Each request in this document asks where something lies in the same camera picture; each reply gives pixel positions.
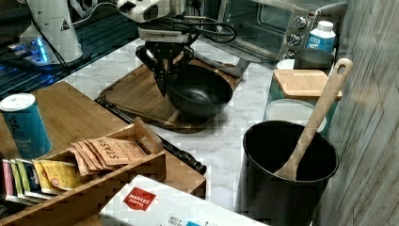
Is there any large bamboo cutting board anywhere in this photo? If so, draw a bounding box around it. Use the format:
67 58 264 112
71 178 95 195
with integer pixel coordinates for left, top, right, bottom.
33 82 206 199

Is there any small dark metal pot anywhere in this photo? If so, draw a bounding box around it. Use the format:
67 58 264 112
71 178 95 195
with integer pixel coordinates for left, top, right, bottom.
294 48 333 70

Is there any wooden tray cutting board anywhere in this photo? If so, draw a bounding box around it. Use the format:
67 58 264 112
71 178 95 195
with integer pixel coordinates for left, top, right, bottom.
98 57 241 134

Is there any teal container with wooden lid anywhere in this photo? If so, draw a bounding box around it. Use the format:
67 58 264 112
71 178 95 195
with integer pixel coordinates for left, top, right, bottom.
267 69 343 136

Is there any blue salt canister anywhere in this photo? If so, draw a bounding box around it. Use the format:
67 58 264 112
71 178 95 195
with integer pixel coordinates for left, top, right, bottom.
1 93 52 159

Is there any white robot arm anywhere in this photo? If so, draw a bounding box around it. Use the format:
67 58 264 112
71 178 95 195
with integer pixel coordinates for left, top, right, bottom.
117 0 199 96

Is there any black utensil crock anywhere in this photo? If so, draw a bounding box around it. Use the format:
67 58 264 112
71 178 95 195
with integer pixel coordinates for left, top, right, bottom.
234 120 340 226

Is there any pink tea packet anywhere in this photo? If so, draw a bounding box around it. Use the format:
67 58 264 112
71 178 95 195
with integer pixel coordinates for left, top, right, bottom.
2 159 14 196

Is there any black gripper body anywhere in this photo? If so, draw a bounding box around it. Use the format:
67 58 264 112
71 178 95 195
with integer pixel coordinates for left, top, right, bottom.
136 41 194 72

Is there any wooden tea organizer box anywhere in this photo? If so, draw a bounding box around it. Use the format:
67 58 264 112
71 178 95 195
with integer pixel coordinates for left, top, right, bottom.
0 117 168 226

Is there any silver toaster oven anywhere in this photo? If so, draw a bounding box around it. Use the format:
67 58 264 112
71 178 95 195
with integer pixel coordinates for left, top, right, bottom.
195 0 347 77

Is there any black bowl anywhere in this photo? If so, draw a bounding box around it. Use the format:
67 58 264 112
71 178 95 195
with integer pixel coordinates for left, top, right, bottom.
167 65 233 119

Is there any white Market Pantry box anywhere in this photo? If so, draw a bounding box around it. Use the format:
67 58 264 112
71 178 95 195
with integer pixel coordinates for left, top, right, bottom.
99 175 268 226

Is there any black cable bundle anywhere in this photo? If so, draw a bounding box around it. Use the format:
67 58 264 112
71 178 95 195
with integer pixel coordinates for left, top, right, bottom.
150 17 238 44

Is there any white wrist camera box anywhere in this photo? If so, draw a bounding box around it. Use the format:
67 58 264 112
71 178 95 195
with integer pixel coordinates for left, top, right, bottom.
138 27 188 43

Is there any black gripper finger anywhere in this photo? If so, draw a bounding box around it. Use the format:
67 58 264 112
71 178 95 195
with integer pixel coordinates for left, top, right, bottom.
153 59 168 96
168 60 182 83

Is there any wooden spoon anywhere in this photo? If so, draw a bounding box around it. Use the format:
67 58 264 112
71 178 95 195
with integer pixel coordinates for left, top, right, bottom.
274 58 353 181

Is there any white blue plastic bottle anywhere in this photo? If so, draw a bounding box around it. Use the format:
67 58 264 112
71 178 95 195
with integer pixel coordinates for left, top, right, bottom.
306 21 336 53

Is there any yellow tea packet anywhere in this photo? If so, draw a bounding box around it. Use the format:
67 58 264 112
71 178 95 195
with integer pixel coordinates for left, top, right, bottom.
33 160 84 195

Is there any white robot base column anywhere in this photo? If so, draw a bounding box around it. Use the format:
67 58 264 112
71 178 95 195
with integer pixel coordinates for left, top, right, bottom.
20 0 83 66

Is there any brown tea packets stack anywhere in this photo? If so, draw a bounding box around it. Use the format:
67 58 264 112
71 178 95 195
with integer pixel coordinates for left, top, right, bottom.
68 137 147 176

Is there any black rod handle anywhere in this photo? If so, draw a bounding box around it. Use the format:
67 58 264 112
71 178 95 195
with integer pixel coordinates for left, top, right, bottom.
95 98 207 175

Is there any small white cup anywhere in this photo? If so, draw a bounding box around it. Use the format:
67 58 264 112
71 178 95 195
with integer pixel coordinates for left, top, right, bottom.
277 59 295 70

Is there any green tea packet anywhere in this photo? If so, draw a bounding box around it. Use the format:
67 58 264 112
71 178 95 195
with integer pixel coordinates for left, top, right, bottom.
10 160 39 202

